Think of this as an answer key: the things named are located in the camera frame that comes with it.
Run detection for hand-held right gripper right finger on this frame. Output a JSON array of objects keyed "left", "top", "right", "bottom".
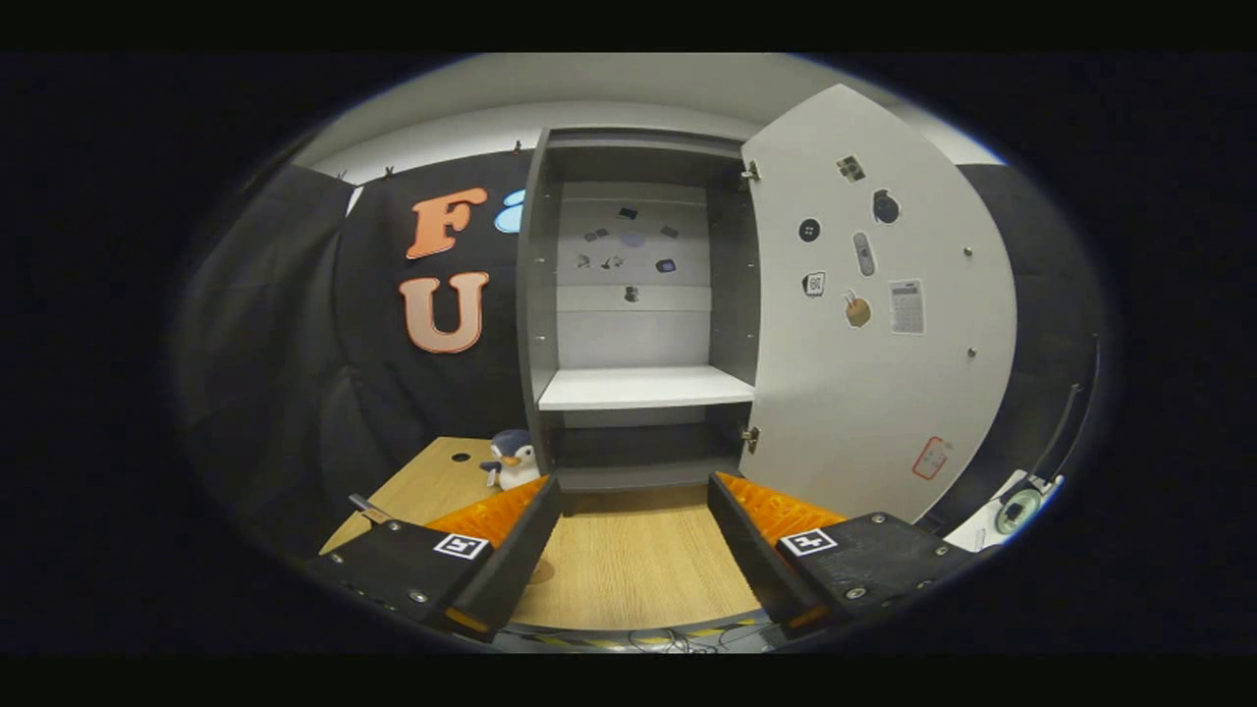
[{"left": 707, "top": 471, "right": 983, "bottom": 641}]

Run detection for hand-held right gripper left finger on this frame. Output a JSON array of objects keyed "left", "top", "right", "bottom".
[{"left": 304, "top": 475, "right": 563, "bottom": 644}]

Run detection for white cabinet door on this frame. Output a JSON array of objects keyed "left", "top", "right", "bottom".
[{"left": 738, "top": 83, "right": 1019, "bottom": 524}]

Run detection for grey cabinet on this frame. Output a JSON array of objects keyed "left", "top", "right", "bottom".
[{"left": 516, "top": 126, "right": 764, "bottom": 494}]

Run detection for penguin plush toy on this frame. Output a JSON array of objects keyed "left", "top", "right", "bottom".
[{"left": 478, "top": 428, "right": 543, "bottom": 492}]

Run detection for round grey reel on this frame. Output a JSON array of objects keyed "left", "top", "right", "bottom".
[{"left": 993, "top": 487, "right": 1045, "bottom": 537}]

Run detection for black backdrop cloth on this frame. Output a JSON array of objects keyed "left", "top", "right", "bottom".
[{"left": 175, "top": 147, "right": 1108, "bottom": 563}]

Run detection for tangled floor cables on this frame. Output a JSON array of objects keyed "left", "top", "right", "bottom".
[{"left": 520, "top": 617, "right": 769, "bottom": 655}]

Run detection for black cable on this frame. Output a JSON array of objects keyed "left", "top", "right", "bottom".
[{"left": 1029, "top": 381, "right": 1087, "bottom": 484}]

